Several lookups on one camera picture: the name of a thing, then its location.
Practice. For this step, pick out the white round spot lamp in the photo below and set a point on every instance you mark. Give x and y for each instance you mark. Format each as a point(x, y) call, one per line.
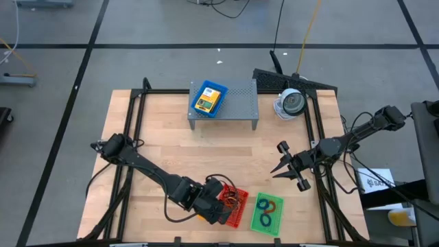
point(293, 103)

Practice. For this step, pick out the black side desk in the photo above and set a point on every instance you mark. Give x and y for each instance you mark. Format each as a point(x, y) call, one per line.
point(394, 202)

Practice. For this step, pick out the yellow crayon box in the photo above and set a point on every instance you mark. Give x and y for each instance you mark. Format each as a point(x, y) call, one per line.
point(207, 99)

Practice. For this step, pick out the thin orange loop band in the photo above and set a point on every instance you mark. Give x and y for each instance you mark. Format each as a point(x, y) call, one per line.
point(233, 201)

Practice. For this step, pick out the grey perforated metal riser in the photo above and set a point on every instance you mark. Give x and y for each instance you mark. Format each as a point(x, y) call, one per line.
point(240, 103)

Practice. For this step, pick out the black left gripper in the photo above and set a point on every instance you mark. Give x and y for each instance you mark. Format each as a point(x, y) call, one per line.
point(211, 207)

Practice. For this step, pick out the red plastic basket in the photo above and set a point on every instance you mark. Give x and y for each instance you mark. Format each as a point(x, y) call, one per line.
point(240, 212)

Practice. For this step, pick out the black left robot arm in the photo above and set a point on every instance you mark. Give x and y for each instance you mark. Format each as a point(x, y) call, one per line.
point(151, 169)

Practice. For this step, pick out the blue plastic basket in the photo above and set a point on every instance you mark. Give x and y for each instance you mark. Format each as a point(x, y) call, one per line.
point(200, 89)

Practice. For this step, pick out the green plastic basket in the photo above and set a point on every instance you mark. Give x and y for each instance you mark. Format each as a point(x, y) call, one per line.
point(278, 223)

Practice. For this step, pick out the yellow plastic object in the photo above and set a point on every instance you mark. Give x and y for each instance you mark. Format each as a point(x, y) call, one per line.
point(401, 217)

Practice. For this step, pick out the white printed cardboard box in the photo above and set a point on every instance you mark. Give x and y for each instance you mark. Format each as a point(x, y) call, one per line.
point(370, 175)

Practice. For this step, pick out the black caster foot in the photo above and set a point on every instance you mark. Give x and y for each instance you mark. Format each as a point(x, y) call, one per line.
point(5, 115)

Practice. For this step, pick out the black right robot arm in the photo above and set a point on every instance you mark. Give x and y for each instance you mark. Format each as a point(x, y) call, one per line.
point(360, 132)

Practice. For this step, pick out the grey stand base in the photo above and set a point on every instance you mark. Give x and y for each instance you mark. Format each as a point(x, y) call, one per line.
point(44, 3)
point(17, 81)

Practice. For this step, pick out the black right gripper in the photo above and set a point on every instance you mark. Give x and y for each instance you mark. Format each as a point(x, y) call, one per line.
point(303, 161)

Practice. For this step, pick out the black table edge clamp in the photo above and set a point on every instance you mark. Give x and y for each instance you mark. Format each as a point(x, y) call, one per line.
point(177, 241)
point(278, 242)

